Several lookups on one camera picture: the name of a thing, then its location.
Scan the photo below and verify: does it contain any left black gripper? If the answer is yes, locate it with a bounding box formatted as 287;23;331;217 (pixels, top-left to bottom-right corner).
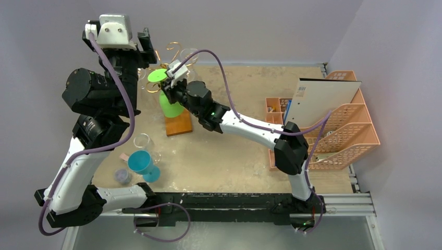
87;27;155;114

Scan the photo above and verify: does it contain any green plastic goblet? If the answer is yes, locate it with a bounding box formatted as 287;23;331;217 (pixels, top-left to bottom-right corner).
148;69;184;118

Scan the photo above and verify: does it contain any clear wine glass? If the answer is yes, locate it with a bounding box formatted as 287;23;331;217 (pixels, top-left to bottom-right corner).
187;68;198;83
133;133;162;164
180;48;199;69

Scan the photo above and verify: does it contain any blue plastic goblet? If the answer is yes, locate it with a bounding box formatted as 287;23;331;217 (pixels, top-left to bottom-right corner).
127;151;161;183

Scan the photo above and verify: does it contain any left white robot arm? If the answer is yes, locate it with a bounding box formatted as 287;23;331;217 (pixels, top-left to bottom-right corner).
34;29;157;232

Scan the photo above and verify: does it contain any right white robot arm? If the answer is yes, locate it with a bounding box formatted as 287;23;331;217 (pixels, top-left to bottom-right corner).
160;79;314;212

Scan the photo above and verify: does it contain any wooden rack base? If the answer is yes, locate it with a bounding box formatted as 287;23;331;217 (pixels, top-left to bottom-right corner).
165;110;193;137

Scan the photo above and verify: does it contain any pink eraser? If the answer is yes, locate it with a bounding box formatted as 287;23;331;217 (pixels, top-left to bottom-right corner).
119;153;129;163

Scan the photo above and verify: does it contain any small grey jar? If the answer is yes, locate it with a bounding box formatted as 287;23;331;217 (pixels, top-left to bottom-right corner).
114;168;132;185

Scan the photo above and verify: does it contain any grey board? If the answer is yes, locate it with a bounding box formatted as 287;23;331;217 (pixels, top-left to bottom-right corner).
284;78;362;128

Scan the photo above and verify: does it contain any peach plastic organizer basket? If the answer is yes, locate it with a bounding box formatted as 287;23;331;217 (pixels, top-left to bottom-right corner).
265;70;380;171

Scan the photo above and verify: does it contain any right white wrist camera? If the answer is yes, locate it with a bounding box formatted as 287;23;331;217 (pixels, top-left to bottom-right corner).
166;60;188;88

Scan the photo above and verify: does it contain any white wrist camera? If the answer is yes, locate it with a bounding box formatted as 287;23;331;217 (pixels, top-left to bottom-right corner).
84;14;137;51
166;60;188;88

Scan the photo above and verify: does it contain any gold wire wine glass rack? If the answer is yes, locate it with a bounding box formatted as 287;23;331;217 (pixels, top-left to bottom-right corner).
138;42;184;93

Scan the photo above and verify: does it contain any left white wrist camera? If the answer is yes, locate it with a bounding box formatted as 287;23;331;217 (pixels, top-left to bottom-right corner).
84;14;137;51

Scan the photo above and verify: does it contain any black aluminium base frame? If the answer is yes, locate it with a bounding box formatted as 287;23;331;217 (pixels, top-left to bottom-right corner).
72;191;377;229

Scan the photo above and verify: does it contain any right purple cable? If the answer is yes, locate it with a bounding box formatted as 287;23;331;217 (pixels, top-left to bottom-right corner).
170;48;333;235

